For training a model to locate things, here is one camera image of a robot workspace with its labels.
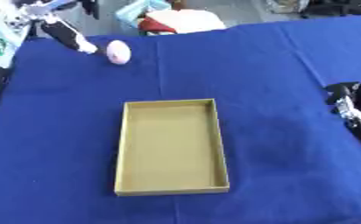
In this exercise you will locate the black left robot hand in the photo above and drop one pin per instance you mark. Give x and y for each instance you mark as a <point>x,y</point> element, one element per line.
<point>63,33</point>

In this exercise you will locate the tan open cardboard box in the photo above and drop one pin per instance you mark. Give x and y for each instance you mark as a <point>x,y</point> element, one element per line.
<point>170,147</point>

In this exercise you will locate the pink egg-shaped toy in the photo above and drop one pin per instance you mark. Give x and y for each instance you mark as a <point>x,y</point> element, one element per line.
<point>119,52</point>

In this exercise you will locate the light blue bag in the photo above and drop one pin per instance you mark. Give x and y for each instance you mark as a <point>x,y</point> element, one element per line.
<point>137,10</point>

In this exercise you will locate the dark chair base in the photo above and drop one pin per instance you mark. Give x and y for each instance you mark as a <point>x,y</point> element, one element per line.
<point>334,7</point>

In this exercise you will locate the red and white bag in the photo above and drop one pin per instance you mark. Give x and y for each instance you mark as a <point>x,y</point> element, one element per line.
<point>183,22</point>

